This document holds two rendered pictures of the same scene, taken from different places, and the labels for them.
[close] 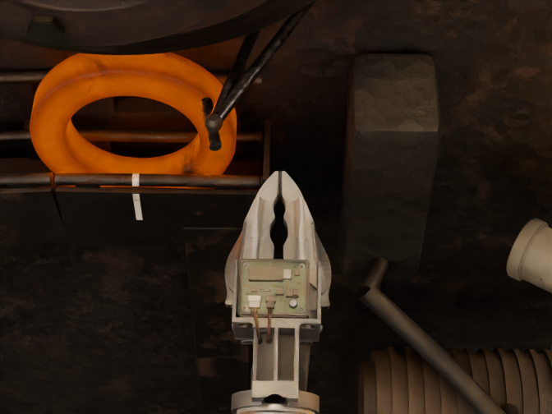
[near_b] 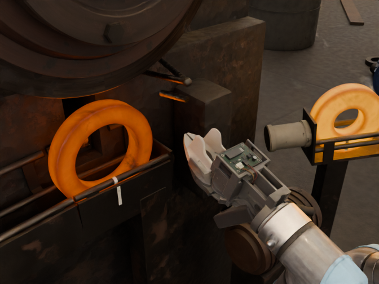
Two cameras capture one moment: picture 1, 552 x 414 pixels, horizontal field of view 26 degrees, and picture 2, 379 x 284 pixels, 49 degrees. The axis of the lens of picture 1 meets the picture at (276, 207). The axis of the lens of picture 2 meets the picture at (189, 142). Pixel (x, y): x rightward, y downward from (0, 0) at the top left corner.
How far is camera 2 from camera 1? 62 cm
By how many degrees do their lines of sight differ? 36
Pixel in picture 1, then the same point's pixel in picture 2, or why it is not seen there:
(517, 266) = (275, 142)
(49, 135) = (67, 171)
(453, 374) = not seen: hidden behind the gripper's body
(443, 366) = not seen: hidden behind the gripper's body
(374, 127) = (211, 98)
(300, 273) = (245, 147)
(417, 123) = (223, 92)
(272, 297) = (245, 160)
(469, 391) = not seen: hidden behind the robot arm
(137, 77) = (109, 110)
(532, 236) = (273, 128)
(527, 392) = (295, 199)
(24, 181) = (59, 207)
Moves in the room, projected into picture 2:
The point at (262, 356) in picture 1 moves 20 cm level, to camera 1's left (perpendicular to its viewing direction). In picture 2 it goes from (255, 191) to (149, 259)
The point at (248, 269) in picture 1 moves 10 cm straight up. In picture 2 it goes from (225, 156) to (228, 97)
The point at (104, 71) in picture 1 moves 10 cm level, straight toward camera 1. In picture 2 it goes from (93, 112) to (141, 132)
